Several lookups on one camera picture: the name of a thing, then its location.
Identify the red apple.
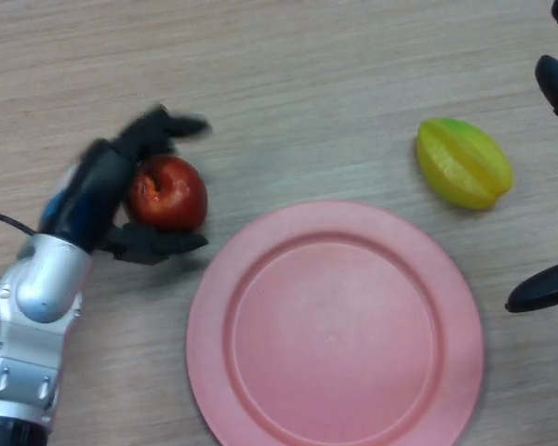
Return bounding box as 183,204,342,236
124,155,209,232

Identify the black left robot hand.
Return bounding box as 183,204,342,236
36,104,214,266

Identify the yellow green starfruit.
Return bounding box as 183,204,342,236
416,117,514,212

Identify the pink round plate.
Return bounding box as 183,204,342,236
186,199,485,446

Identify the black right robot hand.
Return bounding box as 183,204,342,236
504,0,558,315

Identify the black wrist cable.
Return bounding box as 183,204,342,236
0,212,37,321

